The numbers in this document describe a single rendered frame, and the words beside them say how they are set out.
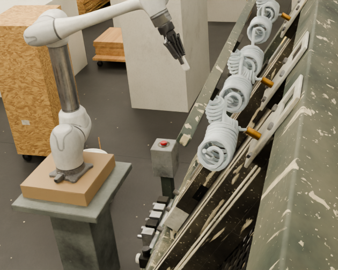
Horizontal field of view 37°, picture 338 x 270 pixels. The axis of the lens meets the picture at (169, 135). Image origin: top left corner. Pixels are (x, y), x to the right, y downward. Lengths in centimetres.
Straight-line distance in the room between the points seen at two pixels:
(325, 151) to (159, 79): 414
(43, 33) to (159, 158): 89
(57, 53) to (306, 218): 215
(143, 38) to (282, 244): 425
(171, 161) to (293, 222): 210
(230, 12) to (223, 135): 643
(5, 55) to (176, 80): 163
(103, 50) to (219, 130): 528
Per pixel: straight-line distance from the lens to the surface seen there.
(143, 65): 490
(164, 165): 275
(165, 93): 495
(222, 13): 737
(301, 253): 62
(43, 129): 429
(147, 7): 233
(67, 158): 270
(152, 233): 244
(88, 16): 244
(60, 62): 270
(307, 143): 81
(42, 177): 284
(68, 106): 280
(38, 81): 407
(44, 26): 248
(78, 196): 266
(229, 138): 94
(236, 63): 121
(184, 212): 216
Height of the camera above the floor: 238
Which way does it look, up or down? 31 degrees down
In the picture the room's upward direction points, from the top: 5 degrees counter-clockwise
